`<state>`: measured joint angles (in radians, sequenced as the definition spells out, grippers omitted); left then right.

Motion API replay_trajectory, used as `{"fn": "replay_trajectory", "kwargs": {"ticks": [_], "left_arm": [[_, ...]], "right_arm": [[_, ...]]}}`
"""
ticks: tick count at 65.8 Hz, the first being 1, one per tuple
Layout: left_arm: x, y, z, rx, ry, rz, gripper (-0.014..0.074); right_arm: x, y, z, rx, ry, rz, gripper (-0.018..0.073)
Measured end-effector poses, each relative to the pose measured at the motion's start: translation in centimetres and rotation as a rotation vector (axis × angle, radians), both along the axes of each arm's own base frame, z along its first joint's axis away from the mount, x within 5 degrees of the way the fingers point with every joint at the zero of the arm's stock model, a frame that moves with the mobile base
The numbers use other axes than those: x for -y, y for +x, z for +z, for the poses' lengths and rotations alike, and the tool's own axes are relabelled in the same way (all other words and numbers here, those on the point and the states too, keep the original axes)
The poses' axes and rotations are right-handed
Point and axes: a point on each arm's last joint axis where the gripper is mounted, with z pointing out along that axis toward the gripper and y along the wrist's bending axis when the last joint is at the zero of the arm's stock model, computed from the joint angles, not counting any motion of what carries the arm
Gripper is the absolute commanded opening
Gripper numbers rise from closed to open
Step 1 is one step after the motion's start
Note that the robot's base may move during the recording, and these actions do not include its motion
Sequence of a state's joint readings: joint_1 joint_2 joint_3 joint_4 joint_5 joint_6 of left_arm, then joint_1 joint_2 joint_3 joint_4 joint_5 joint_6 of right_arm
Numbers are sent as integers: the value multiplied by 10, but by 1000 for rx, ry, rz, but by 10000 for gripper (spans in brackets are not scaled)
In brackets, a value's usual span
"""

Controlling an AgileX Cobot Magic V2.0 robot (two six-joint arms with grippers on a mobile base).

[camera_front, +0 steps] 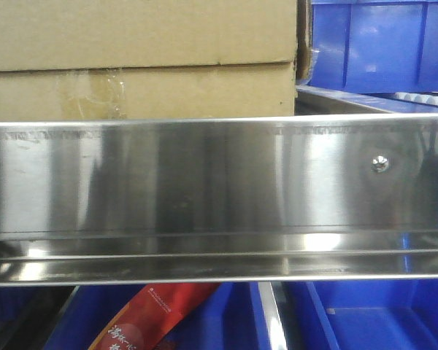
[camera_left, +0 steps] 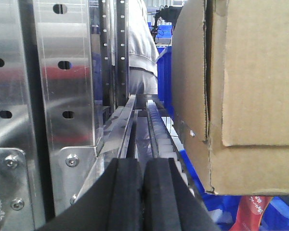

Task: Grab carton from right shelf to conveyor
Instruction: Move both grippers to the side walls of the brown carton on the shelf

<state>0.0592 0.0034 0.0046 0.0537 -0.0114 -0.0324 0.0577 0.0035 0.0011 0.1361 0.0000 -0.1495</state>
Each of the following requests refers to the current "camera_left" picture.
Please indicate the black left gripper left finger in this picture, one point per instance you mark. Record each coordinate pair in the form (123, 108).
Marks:
(113, 203)

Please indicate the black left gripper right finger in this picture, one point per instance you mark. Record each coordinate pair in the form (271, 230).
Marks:
(169, 204)

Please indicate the brown cardboard carton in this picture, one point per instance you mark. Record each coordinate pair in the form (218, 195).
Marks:
(230, 93)

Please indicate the stainless steel shelf upright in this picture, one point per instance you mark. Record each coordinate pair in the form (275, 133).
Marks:
(63, 72)

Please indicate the white roller track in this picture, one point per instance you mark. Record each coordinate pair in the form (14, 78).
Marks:
(162, 144)

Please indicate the red printed package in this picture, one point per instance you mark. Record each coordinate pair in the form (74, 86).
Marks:
(250, 213)

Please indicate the person in grey workwear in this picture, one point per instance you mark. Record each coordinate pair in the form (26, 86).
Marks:
(143, 70)

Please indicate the steel shelf side rail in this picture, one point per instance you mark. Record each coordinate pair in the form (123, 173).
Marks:
(117, 132)

